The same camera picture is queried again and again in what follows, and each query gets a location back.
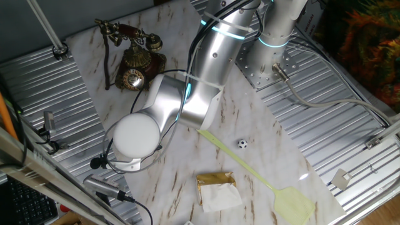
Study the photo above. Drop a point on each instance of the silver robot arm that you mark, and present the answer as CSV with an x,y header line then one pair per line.
x,y
215,62

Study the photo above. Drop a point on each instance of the mini soccer ball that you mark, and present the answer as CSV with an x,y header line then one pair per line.
x,y
242,144

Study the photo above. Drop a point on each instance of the gold tissue pack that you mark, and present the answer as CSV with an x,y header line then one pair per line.
x,y
218,193

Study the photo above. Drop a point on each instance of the black fuzzy microphone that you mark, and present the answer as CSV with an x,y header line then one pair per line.
x,y
95,162

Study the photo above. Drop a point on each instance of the yellow-green fly swatter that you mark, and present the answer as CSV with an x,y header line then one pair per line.
x,y
293,206

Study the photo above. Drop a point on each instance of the white box with red print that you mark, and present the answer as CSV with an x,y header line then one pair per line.
x,y
312,18

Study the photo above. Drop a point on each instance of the red emergency stop button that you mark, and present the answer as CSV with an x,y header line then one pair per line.
x,y
64,208

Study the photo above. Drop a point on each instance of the brown cardboard box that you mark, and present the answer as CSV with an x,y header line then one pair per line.
x,y
67,219

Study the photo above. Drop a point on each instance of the grey tripod pole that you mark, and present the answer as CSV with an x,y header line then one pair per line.
x,y
47,28

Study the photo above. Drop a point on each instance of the orange green fuzzy plush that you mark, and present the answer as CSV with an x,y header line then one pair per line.
x,y
362,43

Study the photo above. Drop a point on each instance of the orange pole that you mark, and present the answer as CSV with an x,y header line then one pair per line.
x,y
7,118

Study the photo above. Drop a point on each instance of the black keyboard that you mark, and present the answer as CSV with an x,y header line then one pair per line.
x,y
29,206

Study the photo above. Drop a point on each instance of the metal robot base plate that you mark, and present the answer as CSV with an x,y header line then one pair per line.
x,y
250,72

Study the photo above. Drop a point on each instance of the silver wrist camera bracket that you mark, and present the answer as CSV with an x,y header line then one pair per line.
x,y
129,165

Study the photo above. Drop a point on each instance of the silver ribbed camera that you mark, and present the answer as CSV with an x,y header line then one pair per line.
x,y
101,186

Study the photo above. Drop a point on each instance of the metal camera mount clamp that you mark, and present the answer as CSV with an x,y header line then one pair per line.
x,y
49,122

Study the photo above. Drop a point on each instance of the aluminium frame bar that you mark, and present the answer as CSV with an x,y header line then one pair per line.
x,y
47,173
390,129

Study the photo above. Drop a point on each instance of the small metal bracket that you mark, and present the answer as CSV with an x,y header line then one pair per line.
x,y
373,142

